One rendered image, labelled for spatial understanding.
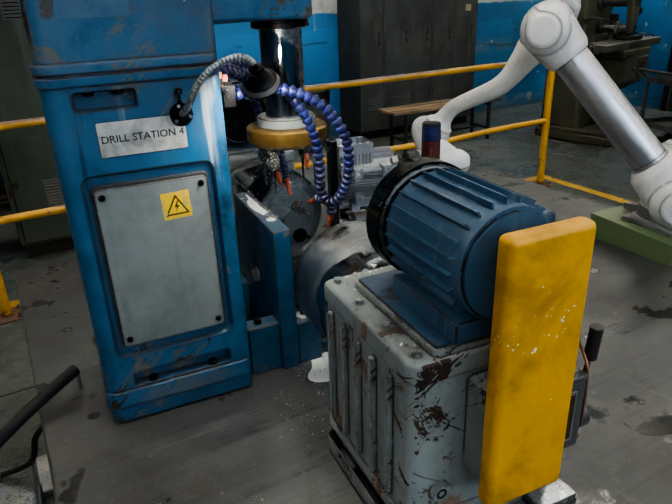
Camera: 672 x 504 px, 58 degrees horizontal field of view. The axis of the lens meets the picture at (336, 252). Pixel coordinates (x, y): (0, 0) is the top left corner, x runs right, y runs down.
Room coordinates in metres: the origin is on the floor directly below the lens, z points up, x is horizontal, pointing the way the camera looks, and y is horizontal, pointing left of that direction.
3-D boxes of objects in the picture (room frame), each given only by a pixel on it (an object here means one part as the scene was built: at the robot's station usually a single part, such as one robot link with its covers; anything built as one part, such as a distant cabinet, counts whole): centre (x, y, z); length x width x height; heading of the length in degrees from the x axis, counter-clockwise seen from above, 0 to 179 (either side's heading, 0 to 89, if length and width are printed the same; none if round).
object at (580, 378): (0.73, -0.33, 1.07); 0.08 x 0.07 x 0.20; 114
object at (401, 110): (6.50, -1.18, 0.22); 1.40 x 0.33 x 0.43; 117
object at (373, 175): (1.98, -0.10, 1.02); 0.20 x 0.19 x 0.19; 109
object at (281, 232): (1.30, 0.21, 0.97); 0.30 x 0.11 x 0.34; 24
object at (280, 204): (1.67, 0.20, 1.04); 0.41 x 0.25 x 0.25; 24
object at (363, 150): (1.96, -0.06, 1.11); 0.12 x 0.11 x 0.07; 109
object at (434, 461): (0.82, -0.18, 0.99); 0.35 x 0.31 x 0.37; 24
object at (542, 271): (0.80, -0.22, 1.16); 0.33 x 0.26 x 0.42; 24
